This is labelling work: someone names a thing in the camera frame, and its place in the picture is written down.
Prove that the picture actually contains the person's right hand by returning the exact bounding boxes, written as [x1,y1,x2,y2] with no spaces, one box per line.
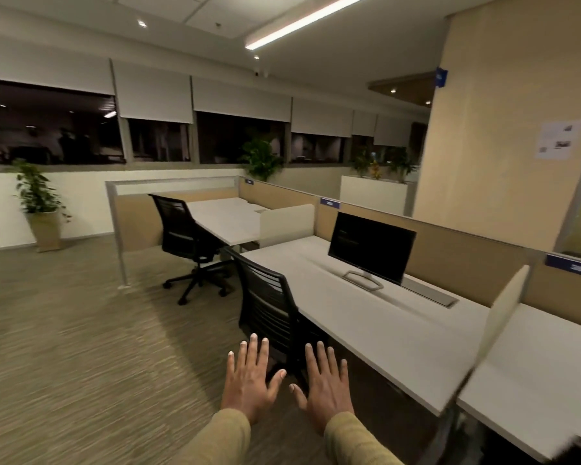
[289,341,355,436]

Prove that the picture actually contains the person's left hand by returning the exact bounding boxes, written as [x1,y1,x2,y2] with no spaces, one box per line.
[221,333,288,425]

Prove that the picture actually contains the person's right forearm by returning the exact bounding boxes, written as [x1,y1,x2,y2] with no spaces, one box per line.
[323,411,404,465]

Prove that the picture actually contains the person's left forearm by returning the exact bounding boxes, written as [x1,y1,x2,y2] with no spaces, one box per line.
[172,408,252,465]

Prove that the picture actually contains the black mesh office chair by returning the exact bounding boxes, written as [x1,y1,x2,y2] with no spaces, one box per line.
[224,247,331,388]
[148,193,234,306]

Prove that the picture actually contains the black computer monitor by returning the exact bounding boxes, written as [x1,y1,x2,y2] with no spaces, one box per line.
[328,212,417,292]

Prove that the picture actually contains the white desk divider panel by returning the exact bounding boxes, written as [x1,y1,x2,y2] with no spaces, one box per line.
[471,264,531,371]
[259,203,316,249]

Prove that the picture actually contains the long beige desk partition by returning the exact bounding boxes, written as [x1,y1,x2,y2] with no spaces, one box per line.
[238,177,581,333]

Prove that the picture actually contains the white planter box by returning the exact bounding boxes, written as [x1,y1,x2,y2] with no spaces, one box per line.
[339,175,415,217]

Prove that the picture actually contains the green bushy plant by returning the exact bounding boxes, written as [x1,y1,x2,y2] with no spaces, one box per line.
[240,137,285,182]

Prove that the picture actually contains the green planter box plants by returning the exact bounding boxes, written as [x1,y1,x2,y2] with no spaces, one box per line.
[350,149,418,183]

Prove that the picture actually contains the beige plant pot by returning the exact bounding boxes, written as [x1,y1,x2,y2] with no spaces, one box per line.
[26,210,64,253]

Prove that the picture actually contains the green leafy floor plant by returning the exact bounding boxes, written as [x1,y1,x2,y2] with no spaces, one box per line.
[7,158,73,223]

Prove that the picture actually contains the row of white roller blinds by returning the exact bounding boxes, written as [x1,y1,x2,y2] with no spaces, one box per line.
[0,33,413,148]

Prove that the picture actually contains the row of dark windows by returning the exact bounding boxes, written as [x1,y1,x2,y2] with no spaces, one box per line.
[0,77,428,166]

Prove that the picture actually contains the long ceiling strip light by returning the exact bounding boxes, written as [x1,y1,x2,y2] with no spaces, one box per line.
[244,0,374,51]

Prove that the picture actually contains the grey desk cable tray lid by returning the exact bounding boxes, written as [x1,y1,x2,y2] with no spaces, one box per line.
[400,277,460,309]

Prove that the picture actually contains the white paper wall notice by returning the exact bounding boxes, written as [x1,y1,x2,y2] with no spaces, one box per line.
[535,119,581,160]

